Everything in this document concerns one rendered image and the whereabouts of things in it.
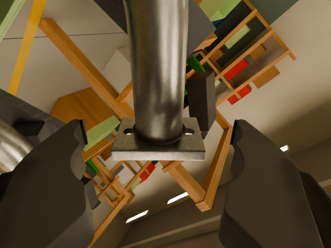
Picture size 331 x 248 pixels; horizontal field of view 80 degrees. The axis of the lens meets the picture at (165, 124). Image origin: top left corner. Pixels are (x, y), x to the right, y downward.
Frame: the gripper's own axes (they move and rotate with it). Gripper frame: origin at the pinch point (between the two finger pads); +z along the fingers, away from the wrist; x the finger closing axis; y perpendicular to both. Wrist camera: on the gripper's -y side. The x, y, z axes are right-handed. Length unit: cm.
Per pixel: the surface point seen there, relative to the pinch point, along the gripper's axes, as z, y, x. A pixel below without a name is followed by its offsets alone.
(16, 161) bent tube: 1.4, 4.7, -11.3
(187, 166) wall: 568, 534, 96
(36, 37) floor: 168, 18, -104
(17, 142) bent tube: 2.2, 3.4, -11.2
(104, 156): 411, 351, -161
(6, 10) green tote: 16.2, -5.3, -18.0
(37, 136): 4.1, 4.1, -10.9
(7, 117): 5.7, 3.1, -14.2
